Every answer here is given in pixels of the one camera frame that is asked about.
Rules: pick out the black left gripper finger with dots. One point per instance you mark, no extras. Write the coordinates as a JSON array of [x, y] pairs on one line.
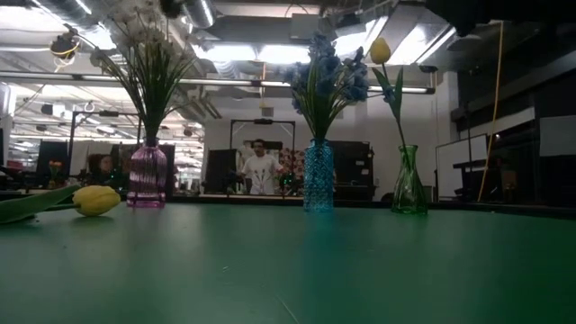
[[172, 6]]

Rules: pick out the yellow artificial tulip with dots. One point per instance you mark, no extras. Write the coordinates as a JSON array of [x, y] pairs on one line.
[[380, 50], [96, 200]]

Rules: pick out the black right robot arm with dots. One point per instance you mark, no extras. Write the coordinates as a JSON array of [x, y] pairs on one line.
[[495, 11]]

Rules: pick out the purple ribbed glass vase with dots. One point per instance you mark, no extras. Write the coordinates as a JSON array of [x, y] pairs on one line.
[[147, 180]]

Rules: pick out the blue textured glass vase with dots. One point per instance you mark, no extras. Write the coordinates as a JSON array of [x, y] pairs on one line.
[[318, 180]]

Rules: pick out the green glass vase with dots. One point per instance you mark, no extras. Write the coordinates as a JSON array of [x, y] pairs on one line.
[[408, 193]]

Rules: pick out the long tube light fixture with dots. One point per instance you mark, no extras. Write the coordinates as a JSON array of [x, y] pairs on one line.
[[225, 82]]

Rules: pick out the black panel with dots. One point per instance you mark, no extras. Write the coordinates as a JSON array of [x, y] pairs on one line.
[[220, 166]]

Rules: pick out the seated person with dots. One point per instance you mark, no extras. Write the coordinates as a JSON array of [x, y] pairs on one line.
[[106, 166]]

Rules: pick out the black monitor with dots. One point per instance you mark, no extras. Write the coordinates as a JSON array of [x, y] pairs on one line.
[[51, 155]]

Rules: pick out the red patterned board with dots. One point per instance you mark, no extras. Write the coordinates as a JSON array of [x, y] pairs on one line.
[[294, 162]]

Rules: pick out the black cabinet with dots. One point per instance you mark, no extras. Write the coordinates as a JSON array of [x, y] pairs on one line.
[[353, 162]]

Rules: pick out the green table mat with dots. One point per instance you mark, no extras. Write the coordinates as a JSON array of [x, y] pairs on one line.
[[270, 270]]

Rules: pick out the whiteboard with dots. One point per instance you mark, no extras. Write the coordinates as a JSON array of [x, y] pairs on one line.
[[461, 166]]

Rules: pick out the silver ceiling duct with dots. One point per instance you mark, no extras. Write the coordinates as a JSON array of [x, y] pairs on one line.
[[200, 12]]

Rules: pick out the black ceiling camera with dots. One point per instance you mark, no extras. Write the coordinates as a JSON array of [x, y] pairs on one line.
[[64, 46]]

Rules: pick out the black station frame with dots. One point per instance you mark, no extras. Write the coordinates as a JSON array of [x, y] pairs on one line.
[[263, 121], [71, 135]]

